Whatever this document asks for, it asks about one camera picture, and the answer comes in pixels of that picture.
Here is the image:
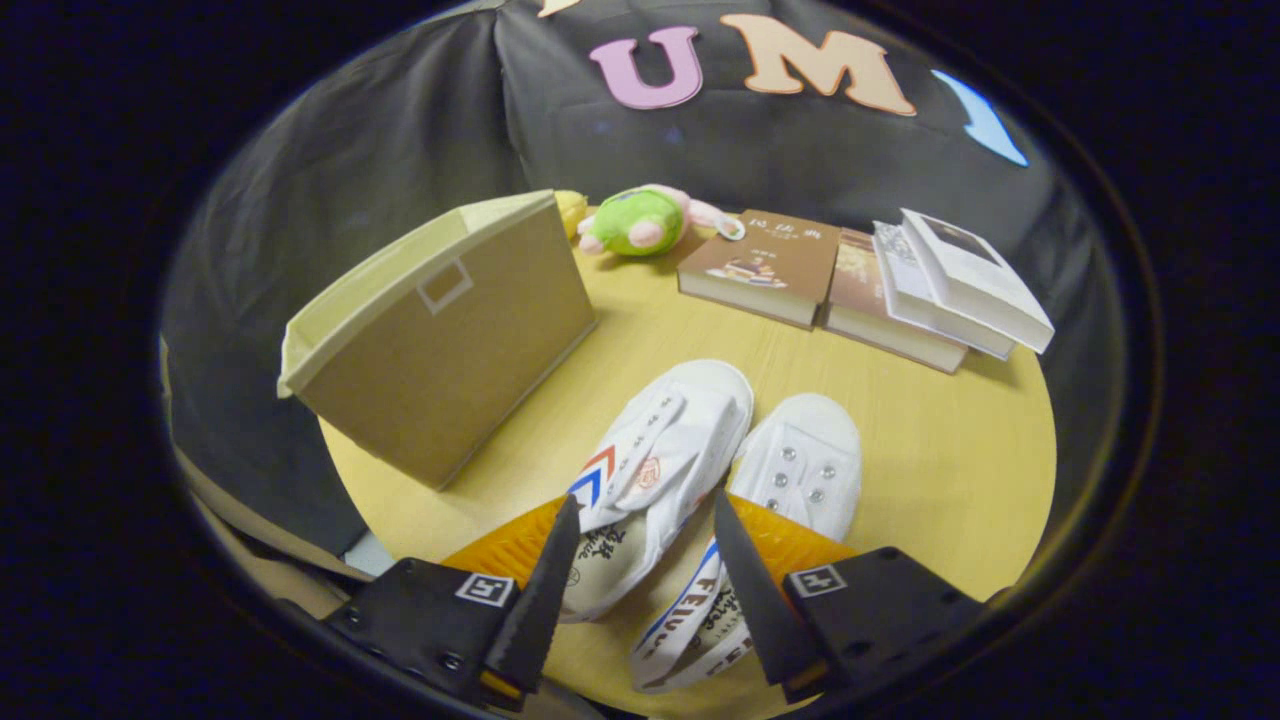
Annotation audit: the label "white canvas shoe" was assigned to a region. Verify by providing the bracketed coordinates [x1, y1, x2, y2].
[558, 360, 754, 623]
[632, 393, 863, 693]

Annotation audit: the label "white book with dark photo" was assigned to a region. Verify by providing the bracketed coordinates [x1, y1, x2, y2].
[898, 208, 1056, 354]

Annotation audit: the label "yellow plush toy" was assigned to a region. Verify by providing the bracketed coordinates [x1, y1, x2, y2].
[553, 190, 591, 241]

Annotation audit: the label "brown book with cake picture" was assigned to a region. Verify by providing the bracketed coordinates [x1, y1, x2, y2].
[677, 210, 843, 329]

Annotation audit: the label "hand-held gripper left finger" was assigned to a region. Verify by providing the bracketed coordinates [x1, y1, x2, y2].
[322, 495, 583, 711]

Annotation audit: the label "white book with patterned cover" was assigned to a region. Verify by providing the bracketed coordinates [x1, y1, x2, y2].
[872, 220, 1019, 361]

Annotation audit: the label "brown book with photo cover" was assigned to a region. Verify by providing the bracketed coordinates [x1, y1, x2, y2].
[822, 228, 969, 374]

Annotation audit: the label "green and pink plush toy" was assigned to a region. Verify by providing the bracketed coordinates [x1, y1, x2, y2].
[578, 184, 746, 258]

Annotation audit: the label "beige fabric storage box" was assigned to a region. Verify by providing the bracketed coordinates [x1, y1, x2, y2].
[277, 190, 598, 491]

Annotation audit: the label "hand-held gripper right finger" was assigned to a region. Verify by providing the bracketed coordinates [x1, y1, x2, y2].
[713, 490, 986, 704]

